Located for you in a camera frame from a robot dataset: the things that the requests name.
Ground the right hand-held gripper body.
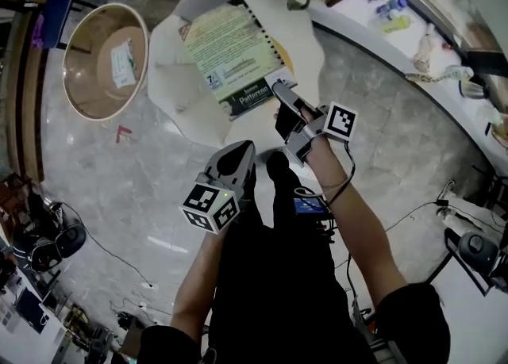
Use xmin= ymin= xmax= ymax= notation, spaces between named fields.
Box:
xmin=283 ymin=102 xmax=359 ymax=168

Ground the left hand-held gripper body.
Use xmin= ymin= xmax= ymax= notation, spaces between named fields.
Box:
xmin=179 ymin=171 xmax=242 ymax=236

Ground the pale green book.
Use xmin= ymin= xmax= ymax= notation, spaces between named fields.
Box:
xmin=183 ymin=0 xmax=298 ymax=122

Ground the white cushioned chair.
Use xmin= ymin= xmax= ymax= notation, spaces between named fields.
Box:
xmin=148 ymin=0 xmax=323 ymax=147

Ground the person's left forearm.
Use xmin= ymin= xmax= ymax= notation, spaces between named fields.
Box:
xmin=170 ymin=229 xmax=229 ymax=342

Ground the person's right forearm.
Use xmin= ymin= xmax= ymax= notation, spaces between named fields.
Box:
xmin=317 ymin=179 xmax=410 ymax=310

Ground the person's right hand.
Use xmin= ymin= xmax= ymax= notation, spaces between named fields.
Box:
xmin=306 ymin=134 xmax=351 ymax=188

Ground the yellow cushion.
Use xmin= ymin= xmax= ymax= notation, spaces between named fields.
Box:
xmin=273 ymin=40 xmax=295 ymax=78

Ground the person's body in black clothing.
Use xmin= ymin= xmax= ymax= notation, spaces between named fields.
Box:
xmin=137 ymin=151 xmax=452 ymax=364

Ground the yellow-green bottle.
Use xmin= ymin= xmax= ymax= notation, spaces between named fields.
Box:
xmin=382 ymin=15 xmax=413 ymax=35

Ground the white cloth bag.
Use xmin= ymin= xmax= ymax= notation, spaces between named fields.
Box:
xmin=414 ymin=23 xmax=454 ymax=74

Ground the clear plastic bottle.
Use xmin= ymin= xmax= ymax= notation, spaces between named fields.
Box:
xmin=375 ymin=0 xmax=409 ymax=15

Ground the white tissue pack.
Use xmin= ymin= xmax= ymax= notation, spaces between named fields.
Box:
xmin=110 ymin=38 xmax=139 ymax=89

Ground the black office chair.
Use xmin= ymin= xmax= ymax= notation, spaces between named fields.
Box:
xmin=29 ymin=222 xmax=87 ymax=273

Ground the wooden step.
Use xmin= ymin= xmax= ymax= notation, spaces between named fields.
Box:
xmin=0 ymin=0 xmax=47 ymax=183

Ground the dark monitor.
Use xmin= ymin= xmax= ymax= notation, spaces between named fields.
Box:
xmin=13 ymin=285 xmax=52 ymax=335

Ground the white desk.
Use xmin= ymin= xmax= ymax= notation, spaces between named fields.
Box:
xmin=0 ymin=259 xmax=76 ymax=364

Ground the purple cloth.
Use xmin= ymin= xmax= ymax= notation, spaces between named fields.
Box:
xmin=30 ymin=14 xmax=45 ymax=49

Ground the blue chair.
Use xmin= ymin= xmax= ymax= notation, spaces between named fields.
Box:
xmin=20 ymin=0 xmax=75 ymax=51

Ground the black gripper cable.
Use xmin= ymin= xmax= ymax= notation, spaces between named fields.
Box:
xmin=325 ymin=142 xmax=356 ymax=205

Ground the black recorder with screen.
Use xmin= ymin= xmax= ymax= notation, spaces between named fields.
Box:
xmin=292 ymin=194 xmax=333 ymax=219

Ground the braided rope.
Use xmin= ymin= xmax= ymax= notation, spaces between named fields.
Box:
xmin=404 ymin=65 xmax=475 ymax=85

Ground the black floor cable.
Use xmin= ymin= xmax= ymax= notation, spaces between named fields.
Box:
xmin=59 ymin=200 xmax=155 ymax=289

